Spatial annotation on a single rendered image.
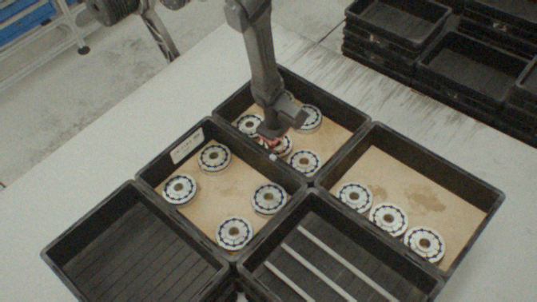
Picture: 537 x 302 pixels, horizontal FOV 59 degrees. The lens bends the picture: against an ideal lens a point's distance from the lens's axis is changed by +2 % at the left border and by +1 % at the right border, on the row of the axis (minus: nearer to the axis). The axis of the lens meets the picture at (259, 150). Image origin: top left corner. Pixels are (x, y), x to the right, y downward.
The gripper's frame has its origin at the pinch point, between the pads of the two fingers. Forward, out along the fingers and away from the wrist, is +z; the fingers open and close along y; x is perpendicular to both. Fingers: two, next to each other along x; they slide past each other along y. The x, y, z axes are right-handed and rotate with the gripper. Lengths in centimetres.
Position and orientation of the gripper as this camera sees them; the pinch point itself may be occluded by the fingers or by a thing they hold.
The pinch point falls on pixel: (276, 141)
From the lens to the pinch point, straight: 142.3
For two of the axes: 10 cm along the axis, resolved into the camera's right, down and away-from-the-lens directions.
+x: -7.8, -4.7, 4.1
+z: 0.7, 5.9, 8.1
